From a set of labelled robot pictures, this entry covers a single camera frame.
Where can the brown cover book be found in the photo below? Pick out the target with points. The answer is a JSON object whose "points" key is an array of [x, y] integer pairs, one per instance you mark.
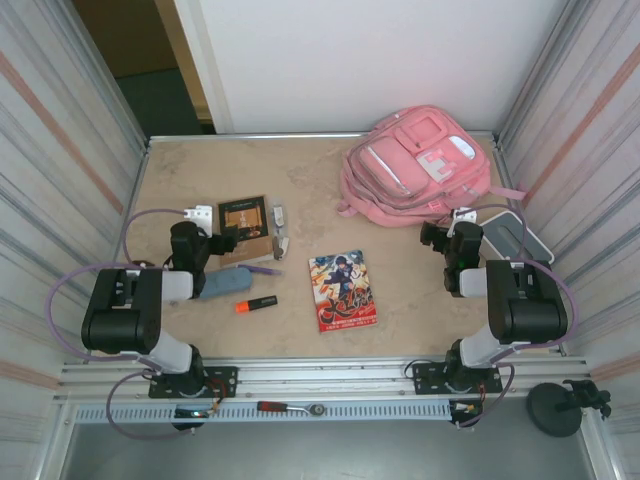
{"points": [[247, 215]]}

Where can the black orange highlighter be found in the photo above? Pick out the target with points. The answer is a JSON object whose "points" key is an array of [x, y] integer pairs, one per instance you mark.
{"points": [[260, 303]]}

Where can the small circuit board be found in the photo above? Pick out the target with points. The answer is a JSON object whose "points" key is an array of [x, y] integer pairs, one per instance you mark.
{"points": [[467, 409], [192, 413]]}

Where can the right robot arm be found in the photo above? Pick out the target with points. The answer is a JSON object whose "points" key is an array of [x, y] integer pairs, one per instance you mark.
{"points": [[525, 310]]}

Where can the grey white box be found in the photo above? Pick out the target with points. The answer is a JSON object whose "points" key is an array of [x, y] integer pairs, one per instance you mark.
{"points": [[515, 237]]}

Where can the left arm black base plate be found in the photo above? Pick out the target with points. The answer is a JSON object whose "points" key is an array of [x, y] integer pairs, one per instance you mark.
{"points": [[225, 377]]}

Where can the brown wooden door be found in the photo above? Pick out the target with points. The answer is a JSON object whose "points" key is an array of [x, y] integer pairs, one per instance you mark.
{"points": [[125, 35]]}

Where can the brown crumpled cloth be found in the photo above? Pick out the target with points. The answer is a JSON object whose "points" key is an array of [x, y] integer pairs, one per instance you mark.
{"points": [[141, 262]]}

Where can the aluminium mounting rail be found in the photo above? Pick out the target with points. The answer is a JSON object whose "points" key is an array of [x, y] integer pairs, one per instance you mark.
{"points": [[325, 375]]}

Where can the small clear plastic packet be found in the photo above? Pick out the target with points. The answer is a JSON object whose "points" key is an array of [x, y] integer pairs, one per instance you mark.
{"points": [[278, 215]]}

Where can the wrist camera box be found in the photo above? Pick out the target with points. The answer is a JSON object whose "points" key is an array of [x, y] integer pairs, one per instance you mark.
{"points": [[465, 215], [199, 213]]}

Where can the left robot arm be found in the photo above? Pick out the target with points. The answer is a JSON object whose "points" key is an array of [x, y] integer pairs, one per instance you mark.
{"points": [[120, 320]]}

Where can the small grey metal clip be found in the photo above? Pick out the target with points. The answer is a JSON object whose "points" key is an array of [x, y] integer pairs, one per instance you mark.
{"points": [[281, 247]]}

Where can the blue pencil case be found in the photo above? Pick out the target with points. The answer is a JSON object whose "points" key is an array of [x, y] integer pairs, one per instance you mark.
{"points": [[230, 282]]}

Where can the pink backpack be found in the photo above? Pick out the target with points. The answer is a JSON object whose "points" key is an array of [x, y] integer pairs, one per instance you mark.
{"points": [[400, 175]]}

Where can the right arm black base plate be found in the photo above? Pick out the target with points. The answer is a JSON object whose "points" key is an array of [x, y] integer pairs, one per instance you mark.
{"points": [[425, 375]]}

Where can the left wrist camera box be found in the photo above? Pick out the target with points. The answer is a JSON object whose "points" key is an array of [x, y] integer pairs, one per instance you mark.
{"points": [[199, 213]]}

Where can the colourful manga book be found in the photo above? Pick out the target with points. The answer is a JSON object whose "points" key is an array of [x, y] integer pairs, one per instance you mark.
{"points": [[345, 295]]}

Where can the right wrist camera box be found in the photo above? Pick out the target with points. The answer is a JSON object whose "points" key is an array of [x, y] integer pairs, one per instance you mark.
{"points": [[465, 215]]}

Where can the purple pen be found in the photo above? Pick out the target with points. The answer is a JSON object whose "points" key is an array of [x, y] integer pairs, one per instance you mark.
{"points": [[265, 270]]}

